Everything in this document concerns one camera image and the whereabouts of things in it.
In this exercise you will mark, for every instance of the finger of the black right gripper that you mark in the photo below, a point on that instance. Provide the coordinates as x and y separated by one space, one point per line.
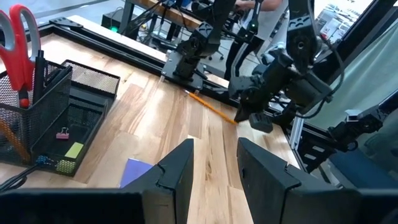
242 112

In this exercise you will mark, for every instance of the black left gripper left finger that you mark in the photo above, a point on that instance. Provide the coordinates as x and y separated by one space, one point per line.
174 186

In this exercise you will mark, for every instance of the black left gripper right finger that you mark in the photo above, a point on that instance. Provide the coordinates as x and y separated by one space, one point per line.
267 193

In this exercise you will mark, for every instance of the orange wooden pencil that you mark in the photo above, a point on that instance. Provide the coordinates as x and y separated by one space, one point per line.
14 140
211 107

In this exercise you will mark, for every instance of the purple sticky note pad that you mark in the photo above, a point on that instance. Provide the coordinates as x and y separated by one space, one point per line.
135 172

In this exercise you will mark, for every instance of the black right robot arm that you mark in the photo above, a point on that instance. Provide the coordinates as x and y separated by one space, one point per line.
192 53

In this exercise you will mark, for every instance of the black mesh desk organizer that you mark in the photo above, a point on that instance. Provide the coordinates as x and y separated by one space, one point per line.
93 81

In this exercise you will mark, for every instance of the person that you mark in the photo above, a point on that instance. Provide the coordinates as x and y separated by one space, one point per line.
258 3

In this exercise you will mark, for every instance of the yellow sticky notes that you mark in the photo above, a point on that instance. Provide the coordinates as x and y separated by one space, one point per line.
74 150

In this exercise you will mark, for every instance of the wooden workbench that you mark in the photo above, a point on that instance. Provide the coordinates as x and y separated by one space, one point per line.
174 17

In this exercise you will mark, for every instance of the pink binder clip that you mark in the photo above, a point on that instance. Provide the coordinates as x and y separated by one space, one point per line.
62 134

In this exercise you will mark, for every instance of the small blue clip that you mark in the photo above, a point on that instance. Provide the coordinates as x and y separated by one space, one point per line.
42 160

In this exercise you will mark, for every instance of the black box with green light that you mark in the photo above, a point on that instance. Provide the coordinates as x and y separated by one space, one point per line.
113 23

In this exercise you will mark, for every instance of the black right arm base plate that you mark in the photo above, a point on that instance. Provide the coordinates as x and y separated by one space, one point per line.
186 79

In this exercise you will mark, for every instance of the black aluminium table frame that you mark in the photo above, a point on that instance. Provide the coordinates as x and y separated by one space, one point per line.
124 51

